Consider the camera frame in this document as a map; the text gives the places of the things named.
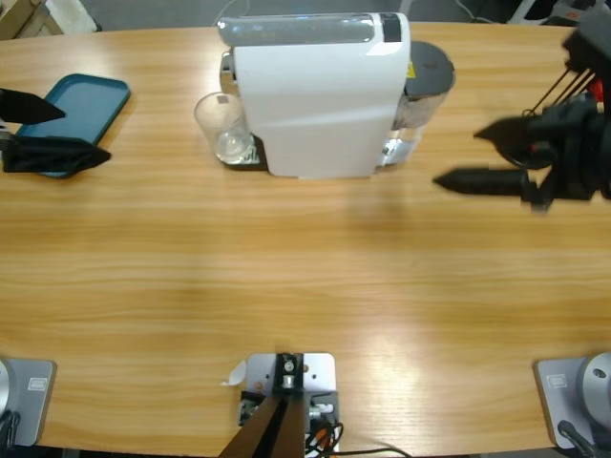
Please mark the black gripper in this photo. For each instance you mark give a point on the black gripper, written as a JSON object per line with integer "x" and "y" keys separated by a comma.
{"x": 577, "y": 152}

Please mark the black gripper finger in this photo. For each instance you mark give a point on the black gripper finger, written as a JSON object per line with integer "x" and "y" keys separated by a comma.
{"x": 52, "y": 155}
{"x": 26, "y": 109}

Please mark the clear glass cup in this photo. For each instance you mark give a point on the clear glass cup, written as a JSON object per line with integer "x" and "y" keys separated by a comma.
{"x": 224, "y": 143}

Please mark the silver coffee machine lever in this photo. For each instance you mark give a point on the silver coffee machine lever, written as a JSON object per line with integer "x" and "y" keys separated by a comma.
{"x": 296, "y": 31}

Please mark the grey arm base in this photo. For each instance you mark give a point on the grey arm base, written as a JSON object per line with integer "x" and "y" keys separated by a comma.
{"x": 573, "y": 396}
{"x": 28, "y": 401}

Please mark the red coffee capsule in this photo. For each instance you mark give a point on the red coffee capsule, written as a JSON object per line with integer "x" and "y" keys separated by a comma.
{"x": 538, "y": 147}
{"x": 596, "y": 90}

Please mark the white capsule coffee machine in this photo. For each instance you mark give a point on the white capsule coffee machine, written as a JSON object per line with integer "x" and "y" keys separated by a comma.
{"x": 315, "y": 105}

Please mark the black capsule holder with rods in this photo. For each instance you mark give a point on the black capsule holder with rods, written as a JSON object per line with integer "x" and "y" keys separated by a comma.
{"x": 515, "y": 160}

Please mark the teal plastic tray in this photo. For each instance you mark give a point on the teal plastic tray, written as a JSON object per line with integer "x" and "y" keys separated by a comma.
{"x": 90, "y": 100}

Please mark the cardboard box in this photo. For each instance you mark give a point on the cardboard box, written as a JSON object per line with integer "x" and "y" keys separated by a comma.
{"x": 19, "y": 16}

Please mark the white foam block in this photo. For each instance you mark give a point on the white foam block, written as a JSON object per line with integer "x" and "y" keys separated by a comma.
{"x": 71, "y": 14}

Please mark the clear water tank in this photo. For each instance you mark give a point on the clear water tank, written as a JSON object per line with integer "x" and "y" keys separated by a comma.
{"x": 432, "y": 71}

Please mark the white floor equipment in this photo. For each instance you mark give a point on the white floor equipment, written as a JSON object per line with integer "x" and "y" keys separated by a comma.
{"x": 534, "y": 12}

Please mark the silver drip tray grille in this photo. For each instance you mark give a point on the silver drip tray grille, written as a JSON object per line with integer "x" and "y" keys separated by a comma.
{"x": 255, "y": 157}

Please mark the white tape piece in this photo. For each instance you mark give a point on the white tape piece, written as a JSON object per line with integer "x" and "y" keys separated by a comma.
{"x": 235, "y": 374}

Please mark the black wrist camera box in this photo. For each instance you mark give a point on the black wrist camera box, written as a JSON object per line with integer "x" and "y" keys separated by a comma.
{"x": 589, "y": 43}

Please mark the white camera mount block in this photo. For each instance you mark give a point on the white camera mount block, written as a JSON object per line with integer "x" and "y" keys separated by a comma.
{"x": 320, "y": 372}

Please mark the dark camera post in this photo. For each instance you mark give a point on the dark camera post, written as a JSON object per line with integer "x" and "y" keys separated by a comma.
{"x": 281, "y": 420}

